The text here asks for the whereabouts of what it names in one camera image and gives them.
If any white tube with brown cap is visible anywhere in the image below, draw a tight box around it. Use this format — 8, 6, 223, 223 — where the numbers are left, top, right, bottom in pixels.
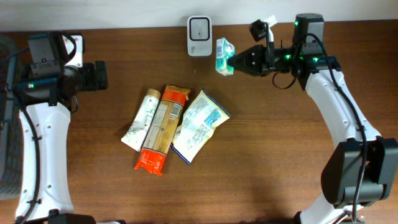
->
121, 88, 161, 152

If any teal tissue pack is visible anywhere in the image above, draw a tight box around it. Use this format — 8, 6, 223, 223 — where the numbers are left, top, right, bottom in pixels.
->
215, 37, 235, 76

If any orange spaghetti package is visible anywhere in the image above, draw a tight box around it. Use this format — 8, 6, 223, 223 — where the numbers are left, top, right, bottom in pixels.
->
134, 85, 190, 175

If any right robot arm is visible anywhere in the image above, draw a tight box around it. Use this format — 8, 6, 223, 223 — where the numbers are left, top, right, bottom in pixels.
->
227, 13, 397, 224

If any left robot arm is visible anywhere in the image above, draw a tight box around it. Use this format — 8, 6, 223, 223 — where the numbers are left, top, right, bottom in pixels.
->
12, 31, 108, 223

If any cream snack bag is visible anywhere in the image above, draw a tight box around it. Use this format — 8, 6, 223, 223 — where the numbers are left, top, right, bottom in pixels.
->
171, 89, 231, 164

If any grey plastic mesh basket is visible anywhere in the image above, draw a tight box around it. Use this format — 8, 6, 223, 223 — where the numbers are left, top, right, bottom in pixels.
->
1, 35, 22, 200

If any white barcode scanner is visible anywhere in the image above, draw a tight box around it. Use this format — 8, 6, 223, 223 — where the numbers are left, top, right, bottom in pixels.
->
187, 16, 213, 57

